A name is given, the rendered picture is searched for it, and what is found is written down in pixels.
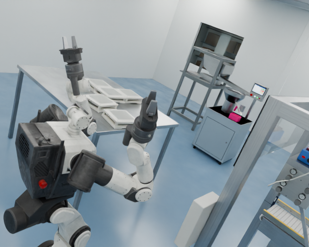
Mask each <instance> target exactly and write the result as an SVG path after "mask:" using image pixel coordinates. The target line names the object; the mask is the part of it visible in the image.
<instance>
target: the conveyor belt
mask: <svg viewBox="0 0 309 247"><path fill-rule="evenodd" d="M267 211H268V212H269V213H271V214H272V215H274V216H275V217H276V218H278V219H279V220H281V221H282V222H283V223H285V224H286V225H288V226H289V227H291V228H292V229H293V230H295V231H296V232H298V233H299V234H300V235H302V236H304V234H303V227H302V221H300V220H299V219H297V218H296V217H295V216H293V215H292V214H290V213H289V212H287V211H286V210H284V209H283V208H281V207H280V206H278V205H277V204H274V205H273V206H272V207H270V208H269V209H268V210H267ZM261 216H264V215H263V214H261V215H260V217H261ZM260 217H259V218H260ZM266 218H267V217H266ZM267 219H268V218H267ZM260 220H261V219H260ZM270 221H271V220H270ZM274 224H275V223H274ZM275 225H276V224H275ZM277 226H278V225H277ZM279 228H280V227H279ZM281 229H282V228H281ZM284 231H285V230H284ZM285 232H286V231H285ZM307 232H308V238H309V226H308V225H307ZM286 233H287V232H286ZM288 234H289V233H288ZM290 236H291V235H290ZM292 237H293V236H292ZM297 241H298V240H297ZM299 242H300V241H299ZM303 245H304V244H303ZM304 246H305V245H304Z"/></svg>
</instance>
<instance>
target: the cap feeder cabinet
mask: <svg viewBox="0 0 309 247"><path fill-rule="evenodd" d="M221 108H222V106H213V107H207V110H206V112H205V115H204V117H203V119H202V122H201V124H200V126H199V129H198V131H197V133H196V135H195V138H194V140H193V142H192V144H193V145H194V146H193V148H196V147H198V148H199V149H201V150H202V151H204V152H205V153H207V154H209V155H210V156H212V157H213V158H215V159H217V160H218V161H219V163H218V164H219V165H221V163H224V162H226V161H228V160H230V159H232V158H234V157H235V156H236V154H237V152H238V150H239V148H240V146H241V144H242V142H243V140H244V138H245V137H246V135H247V133H248V131H249V129H250V127H251V125H252V123H253V121H251V120H249V119H247V120H245V119H244V117H243V116H241V115H239V114H237V113H235V112H233V111H232V113H235V114H237V115H239V116H241V120H240V121H239V122H235V121H233V120H231V119H229V115H230V114H228V113H225V112H223V111H222V110H221Z"/></svg>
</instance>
